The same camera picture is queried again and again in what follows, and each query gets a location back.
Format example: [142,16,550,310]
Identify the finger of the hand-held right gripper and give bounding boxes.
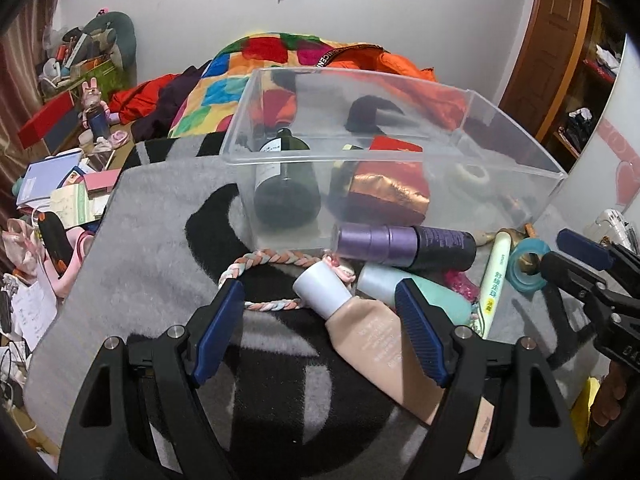
[556,228,640,291]
[539,250,626,331]

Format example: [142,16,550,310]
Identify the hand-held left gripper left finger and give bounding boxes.
[57,279,251,480]

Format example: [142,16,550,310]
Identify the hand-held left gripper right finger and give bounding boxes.
[394,277,586,480]

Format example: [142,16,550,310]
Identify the blue tape roll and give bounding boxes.
[505,237,551,293]

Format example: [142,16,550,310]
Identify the mint green bottle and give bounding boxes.
[357,264,481,328]

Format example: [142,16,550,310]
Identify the beige tube white cap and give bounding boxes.
[292,262,496,461]

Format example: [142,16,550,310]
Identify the beige gold-banded stick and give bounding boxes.
[472,222,538,268]

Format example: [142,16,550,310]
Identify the yellow-green tube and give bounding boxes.
[470,232,513,341]

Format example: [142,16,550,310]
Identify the braided pastel band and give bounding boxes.
[217,247,358,313]

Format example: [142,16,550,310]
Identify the purple bottle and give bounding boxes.
[332,224,477,271]

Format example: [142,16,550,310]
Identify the clear plastic storage box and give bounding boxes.
[220,66,568,261]

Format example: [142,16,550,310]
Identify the person's right hand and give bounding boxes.
[590,360,632,428]

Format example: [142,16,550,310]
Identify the white plastic device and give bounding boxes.
[595,209,636,251]

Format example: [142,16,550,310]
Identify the pink glitter item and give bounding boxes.
[442,270,478,303]

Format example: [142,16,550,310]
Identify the white panel pink print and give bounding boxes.
[530,35,640,241]

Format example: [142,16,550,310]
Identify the yellow object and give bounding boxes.
[570,377,601,448]

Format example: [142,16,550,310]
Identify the white tape roll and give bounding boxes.
[452,162,491,191]

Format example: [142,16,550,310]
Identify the dark green wine bottle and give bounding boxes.
[252,128,321,228]

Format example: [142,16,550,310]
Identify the black case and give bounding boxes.
[37,212,76,281]

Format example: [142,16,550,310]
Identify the loose white papers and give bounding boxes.
[10,280,58,351]

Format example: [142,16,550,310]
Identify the pink flat box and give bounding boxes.
[82,170,121,193]

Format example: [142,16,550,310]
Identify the pale green booklet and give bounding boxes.
[50,185,106,226]

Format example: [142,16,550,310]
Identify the red packet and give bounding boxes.
[370,135,423,161]

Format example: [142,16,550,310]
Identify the wooden door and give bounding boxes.
[497,0,596,146]

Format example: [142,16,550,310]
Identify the pink bag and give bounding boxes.
[0,217,41,276]

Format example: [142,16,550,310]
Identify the light blue notebook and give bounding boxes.
[15,152,83,206]

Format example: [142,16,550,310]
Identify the dark purple cloth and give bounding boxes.
[132,65,211,141]

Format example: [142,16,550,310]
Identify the colourful patchwork quilt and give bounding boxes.
[167,32,386,138]

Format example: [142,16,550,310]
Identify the dark blue cup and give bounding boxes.
[89,110,111,138]

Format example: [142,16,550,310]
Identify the red cloth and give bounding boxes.
[110,74,176,123]

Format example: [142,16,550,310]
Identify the orange jacket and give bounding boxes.
[330,45,471,131]

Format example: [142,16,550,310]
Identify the pink bunny toy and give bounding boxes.
[80,79,108,126]

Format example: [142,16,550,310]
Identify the long red box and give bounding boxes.
[17,94,78,148]

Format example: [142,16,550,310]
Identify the green cluttered box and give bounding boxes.
[40,57,123,101]

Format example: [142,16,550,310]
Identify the striped curtain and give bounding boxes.
[0,0,66,261]

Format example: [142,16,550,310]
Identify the grey-green neck pillow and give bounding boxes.
[82,10,137,78]

